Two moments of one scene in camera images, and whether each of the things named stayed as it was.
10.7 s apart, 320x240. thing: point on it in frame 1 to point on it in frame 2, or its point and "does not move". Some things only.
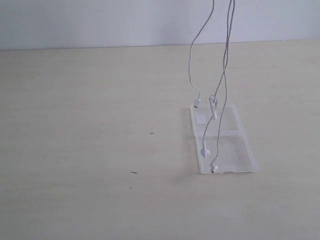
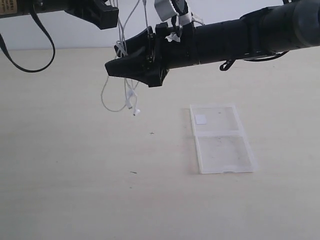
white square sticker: [201, 119] does not move
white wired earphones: [213, 99] to [130, 93]
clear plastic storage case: [222, 144] does not move
